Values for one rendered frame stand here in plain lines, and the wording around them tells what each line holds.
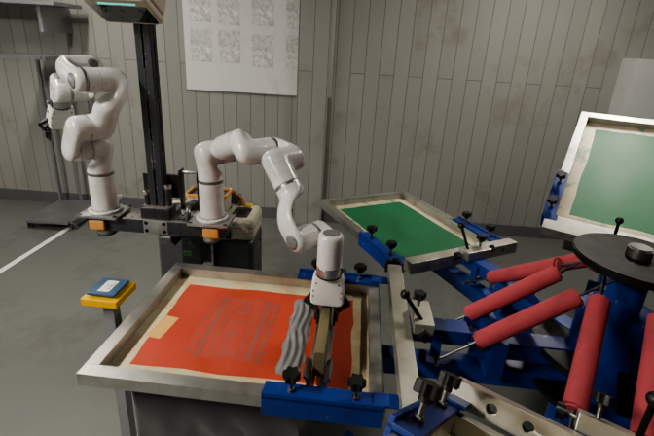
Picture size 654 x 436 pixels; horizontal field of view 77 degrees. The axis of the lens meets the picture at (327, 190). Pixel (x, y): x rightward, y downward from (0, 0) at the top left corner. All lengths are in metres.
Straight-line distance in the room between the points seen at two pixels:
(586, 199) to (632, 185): 0.21
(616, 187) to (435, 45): 2.42
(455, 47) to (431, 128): 0.79
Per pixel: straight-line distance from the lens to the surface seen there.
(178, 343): 1.38
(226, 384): 1.18
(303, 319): 1.42
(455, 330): 1.34
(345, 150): 4.25
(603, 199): 2.23
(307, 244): 1.18
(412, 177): 4.38
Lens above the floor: 1.81
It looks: 19 degrees down
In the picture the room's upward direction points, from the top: 3 degrees clockwise
